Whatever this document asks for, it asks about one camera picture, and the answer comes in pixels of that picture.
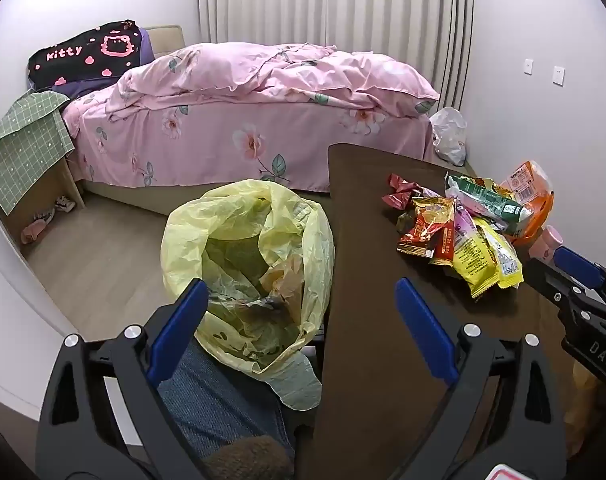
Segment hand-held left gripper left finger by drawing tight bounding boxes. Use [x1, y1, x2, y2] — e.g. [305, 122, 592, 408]
[37, 278, 210, 480]

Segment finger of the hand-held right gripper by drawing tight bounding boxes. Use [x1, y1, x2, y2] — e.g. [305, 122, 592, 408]
[526, 256, 606, 333]
[552, 246, 606, 306]

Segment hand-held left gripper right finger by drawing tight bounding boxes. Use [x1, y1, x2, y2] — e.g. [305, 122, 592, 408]
[383, 277, 569, 480]

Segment pile of snack wrappers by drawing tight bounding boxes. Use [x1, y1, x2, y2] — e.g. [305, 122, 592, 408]
[381, 161, 555, 301]

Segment yellow plastic bin bag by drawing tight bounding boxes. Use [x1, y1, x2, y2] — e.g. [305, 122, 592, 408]
[161, 179, 336, 409]

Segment pink cup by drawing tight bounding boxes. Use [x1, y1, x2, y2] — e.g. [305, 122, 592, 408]
[528, 226, 564, 263]

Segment person's blue jeans leg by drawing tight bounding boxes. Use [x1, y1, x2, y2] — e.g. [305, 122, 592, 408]
[158, 340, 296, 461]

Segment beige bed base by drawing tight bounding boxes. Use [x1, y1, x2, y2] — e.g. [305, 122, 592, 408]
[83, 180, 334, 218]

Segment pink slipper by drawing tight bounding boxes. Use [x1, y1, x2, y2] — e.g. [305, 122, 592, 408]
[22, 220, 51, 244]

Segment bed with pink floral duvet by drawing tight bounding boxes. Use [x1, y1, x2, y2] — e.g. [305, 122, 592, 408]
[63, 90, 434, 196]

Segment white plastic bag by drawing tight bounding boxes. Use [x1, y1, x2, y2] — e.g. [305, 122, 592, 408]
[429, 106, 468, 166]

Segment wooden bedside table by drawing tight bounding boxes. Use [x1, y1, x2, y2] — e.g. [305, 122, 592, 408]
[0, 155, 86, 246]

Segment green checked cloth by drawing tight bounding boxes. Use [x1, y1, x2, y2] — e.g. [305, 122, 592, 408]
[0, 89, 76, 203]

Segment pink floral quilt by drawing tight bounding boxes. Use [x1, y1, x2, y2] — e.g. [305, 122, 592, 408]
[105, 42, 441, 116]

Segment black cat-print pillow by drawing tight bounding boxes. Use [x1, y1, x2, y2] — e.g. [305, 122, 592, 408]
[27, 19, 144, 93]

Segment beige headboard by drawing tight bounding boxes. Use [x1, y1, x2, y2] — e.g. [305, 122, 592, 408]
[145, 25, 186, 58]

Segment white pleated curtain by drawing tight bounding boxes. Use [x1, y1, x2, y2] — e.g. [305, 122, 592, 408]
[198, 0, 476, 111]

